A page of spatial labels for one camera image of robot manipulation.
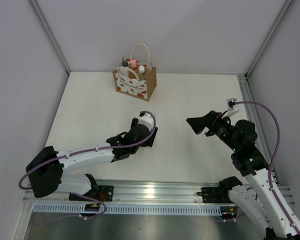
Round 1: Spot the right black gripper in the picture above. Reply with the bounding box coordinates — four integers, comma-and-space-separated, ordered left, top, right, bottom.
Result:
185, 110, 240, 153

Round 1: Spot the small jar dark lid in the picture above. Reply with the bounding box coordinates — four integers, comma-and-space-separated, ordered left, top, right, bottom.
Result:
120, 60, 129, 77

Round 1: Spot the orange bottle pink cap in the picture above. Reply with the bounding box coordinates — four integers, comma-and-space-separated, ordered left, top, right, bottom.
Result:
129, 59, 139, 79

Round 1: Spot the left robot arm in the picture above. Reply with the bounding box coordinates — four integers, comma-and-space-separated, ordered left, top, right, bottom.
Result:
18, 112, 158, 201

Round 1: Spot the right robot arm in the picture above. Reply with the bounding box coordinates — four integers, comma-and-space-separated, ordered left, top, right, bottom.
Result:
186, 110, 300, 240

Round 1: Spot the watermelon print canvas bag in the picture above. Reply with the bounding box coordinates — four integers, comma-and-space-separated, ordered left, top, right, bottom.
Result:
112, 42, 157, 102

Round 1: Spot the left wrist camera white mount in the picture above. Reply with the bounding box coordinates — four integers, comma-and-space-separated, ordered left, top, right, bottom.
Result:
138, 111, 155, 132

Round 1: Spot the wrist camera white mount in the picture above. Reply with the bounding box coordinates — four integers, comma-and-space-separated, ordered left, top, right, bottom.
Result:
222, 98, 240, 118
138, 111, 155, 132

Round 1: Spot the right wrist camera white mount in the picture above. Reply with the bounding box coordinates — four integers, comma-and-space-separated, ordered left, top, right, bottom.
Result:
222, 98, 240, 118

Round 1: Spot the right side aluminium rail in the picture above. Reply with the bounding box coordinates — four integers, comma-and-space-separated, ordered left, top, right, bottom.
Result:
237, 74, 275, 171

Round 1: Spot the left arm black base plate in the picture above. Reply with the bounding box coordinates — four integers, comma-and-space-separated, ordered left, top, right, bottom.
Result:
68, 185, 114, 202

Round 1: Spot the aluminium mounting rail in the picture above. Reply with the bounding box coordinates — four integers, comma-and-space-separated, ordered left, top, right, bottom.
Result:
22, 179, 296, 207

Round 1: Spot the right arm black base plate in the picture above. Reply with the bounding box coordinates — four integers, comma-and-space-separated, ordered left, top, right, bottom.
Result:
196, 187, 233, 204

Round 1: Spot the white slotted cable duct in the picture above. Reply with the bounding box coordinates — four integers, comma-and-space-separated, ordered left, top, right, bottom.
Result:
33, 203, 222, 216

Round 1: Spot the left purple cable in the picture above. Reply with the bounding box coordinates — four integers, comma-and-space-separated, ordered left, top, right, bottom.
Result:
17, 110, 158, 222

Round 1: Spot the right aluminium frame post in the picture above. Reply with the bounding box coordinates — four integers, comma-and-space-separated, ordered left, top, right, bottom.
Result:
245, 0, 297, 81

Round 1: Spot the aluminium frame post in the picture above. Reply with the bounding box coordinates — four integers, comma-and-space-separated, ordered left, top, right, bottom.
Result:
27, 0, 71, 76
245, 0, 297, 81

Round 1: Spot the left aluminium frame post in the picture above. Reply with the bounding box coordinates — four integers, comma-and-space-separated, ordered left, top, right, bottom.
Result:
27, 0, 71, 76

